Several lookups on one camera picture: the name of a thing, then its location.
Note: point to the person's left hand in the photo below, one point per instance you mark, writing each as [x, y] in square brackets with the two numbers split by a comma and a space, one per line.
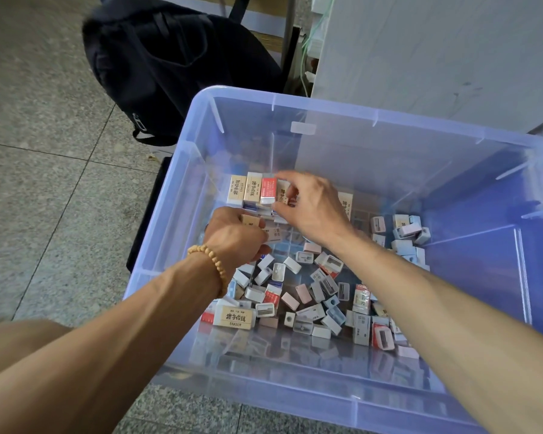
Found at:
[231, 241]

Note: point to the person's right hand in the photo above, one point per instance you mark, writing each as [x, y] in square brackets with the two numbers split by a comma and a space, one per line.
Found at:
[312, 208]

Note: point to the row of erasers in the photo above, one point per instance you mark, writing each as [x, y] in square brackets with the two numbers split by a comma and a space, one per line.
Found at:
[253, 190]

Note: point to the pile of boxed erasers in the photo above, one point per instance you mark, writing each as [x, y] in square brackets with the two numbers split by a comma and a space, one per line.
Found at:
[326, 293]

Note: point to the clear plastic storage bin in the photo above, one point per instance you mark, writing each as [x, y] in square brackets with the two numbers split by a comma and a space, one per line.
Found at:
[489, 239]

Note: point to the person's left forearm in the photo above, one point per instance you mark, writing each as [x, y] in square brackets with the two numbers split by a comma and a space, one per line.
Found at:
[99, 357]

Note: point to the person's right forearm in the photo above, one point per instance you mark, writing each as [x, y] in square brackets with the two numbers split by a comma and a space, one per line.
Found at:
[452, 330]

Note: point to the cardboard box with papers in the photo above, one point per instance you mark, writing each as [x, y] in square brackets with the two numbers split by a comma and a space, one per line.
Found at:
[253, 18]

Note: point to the person's left leg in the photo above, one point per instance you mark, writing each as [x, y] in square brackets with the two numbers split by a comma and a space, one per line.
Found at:
[18, 343]

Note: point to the black backpack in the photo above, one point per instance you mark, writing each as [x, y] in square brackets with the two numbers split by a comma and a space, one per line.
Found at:
[172, 63]

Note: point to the white cabinet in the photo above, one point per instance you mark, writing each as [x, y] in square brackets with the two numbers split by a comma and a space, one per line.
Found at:
[434, 49]

